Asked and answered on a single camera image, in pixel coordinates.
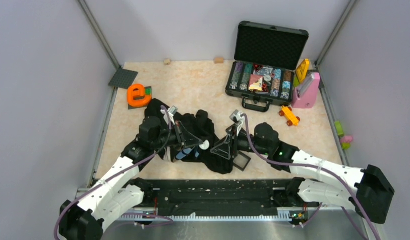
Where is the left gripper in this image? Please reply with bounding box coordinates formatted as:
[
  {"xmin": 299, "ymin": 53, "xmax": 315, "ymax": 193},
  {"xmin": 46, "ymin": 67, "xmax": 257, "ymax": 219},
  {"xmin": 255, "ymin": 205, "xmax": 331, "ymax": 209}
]
[{"xmin": 151, "ymin": 120, "xmax": 203, "ymax": 151}]

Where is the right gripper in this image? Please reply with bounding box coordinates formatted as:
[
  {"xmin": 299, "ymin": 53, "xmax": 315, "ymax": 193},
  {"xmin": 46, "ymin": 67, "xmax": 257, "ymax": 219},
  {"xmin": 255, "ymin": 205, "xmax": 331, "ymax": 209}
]
[{"xmin": 211, "ymin": 123, "xmax": 270, "ymax": 159}]

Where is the black printed t-shirt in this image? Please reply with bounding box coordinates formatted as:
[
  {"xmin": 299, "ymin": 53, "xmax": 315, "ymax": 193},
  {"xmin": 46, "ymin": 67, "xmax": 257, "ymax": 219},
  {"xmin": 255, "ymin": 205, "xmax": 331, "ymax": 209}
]
[{"xmin": 144, "ymin": 98, "xmax": 234, "ymax": 175}]

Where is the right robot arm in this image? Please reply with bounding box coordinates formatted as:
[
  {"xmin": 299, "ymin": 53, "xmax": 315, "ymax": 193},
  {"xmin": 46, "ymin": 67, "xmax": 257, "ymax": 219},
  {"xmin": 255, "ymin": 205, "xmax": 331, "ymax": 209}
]
[{"xmin": 210, "ymin": 122, "xmax": 395, "ymax": 224}]

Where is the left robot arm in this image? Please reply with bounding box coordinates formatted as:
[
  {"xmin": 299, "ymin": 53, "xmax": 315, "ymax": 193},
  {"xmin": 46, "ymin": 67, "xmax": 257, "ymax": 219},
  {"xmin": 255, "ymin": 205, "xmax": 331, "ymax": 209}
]
[{"xmin": 54, "ymin": 113, "xmax": 210, "ymax": 240}]

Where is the orange tape dispenser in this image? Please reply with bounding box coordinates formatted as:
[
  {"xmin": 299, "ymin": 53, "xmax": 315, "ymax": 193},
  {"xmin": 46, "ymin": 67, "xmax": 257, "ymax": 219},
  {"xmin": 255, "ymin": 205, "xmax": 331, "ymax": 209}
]
[{"xmin": 126, "ymin": 83, "xmax": 152, "ymax": 108}]

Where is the yellow toy car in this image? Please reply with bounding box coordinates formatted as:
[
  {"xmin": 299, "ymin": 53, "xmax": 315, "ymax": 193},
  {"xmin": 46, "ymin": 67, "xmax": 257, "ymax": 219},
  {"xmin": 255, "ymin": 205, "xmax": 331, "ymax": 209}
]
[{"xmin": 278, "ymin": 106, "xmax": 301, "ymax": 127}]

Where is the small wooden block left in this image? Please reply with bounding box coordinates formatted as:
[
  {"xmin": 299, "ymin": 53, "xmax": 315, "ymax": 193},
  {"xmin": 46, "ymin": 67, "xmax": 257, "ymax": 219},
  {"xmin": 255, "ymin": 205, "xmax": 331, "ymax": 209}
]
[{"xmin": 163, "ymin": 58, "xmax": 171, "ymax": 66}]

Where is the small wooden block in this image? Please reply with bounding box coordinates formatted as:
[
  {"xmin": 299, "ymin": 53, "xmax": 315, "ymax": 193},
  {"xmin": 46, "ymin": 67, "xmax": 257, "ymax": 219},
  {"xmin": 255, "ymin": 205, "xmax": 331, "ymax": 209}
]
[
  {"xmin": 163, "ymin": 58, "xmax": 171, "ymax": 66},
  {"xmin": 213, "ymin": 57, "xmax": 225, "ymax": 64}
]

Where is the small wooden block right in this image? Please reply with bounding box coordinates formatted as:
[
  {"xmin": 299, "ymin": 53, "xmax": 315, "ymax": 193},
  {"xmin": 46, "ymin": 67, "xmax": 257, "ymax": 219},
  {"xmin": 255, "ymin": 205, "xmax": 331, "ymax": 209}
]
[{"xmin": 213, "ymin": 57, "xmax": 225, "ymax": 64}]

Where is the dark grey lego baseplate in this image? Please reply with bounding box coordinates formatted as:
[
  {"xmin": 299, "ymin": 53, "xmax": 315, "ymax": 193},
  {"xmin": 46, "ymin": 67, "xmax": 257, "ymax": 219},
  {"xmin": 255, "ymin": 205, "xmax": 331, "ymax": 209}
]
[{"xmin": 108, "ymin": 68, "xmax": 139, "ymax": 90}]

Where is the pink box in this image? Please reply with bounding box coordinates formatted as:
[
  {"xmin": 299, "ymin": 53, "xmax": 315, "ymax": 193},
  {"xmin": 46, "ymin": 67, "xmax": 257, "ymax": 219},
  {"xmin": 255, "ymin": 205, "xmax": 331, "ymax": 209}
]
[{"xmin": 291, "ymin": 72, "xmax": 321, "ymax": 109}]

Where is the black poker chip case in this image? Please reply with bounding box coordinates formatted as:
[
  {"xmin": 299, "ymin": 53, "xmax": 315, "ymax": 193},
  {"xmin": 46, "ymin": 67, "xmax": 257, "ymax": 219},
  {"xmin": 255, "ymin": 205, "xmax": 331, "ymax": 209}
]
[{"xmin": 225, "ymin": 21, "xmax": 309, "ymax": 113}]

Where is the yellow toy piece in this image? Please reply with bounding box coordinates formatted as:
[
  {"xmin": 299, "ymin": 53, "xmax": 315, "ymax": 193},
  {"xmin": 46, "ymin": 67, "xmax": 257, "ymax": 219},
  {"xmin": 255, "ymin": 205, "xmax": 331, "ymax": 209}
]
[{"xmin": 293, "ymin": 58, "xmax": 310, "ymax": 88}]

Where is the green and pink toy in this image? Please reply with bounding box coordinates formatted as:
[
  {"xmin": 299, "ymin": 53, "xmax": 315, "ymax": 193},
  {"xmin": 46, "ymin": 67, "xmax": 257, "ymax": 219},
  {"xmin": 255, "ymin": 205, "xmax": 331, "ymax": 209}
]
[{"xmin": 334, "ymin": 121, "xmax": 354, "ymax": 150}]

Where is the lower black square frame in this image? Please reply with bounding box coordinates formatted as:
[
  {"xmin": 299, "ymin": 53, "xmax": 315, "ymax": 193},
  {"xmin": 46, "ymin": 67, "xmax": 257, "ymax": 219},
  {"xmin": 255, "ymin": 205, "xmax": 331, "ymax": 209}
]
[{"xmin": 233, "ymin": 152, "xmax": 252, "ymax": 172}]

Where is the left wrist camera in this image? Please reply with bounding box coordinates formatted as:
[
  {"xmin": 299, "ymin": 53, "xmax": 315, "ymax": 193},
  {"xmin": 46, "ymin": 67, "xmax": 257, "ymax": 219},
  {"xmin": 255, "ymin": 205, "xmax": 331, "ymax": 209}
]
[{"xmin": 166, "ymin": 106, "xmax": 178, "ymax": 118}]

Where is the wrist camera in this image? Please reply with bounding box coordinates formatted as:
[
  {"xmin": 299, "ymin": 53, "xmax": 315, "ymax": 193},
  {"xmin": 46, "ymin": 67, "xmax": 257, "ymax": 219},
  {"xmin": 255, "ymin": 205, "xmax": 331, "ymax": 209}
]
[
  {"xmin": 166, "ymin": 106, "xmax": 178, "ymax": 118},
  {"xmin": 229, "ymin": 109, "xmax": 245, "ymax": 124}
]

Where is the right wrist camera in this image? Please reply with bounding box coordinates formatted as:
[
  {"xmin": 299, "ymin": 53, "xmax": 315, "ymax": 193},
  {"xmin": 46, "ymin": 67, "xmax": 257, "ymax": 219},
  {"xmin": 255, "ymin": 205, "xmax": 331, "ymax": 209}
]
[{"xmin": 229, "ymin": 109, "xmax": 245, "ymax": 124}]

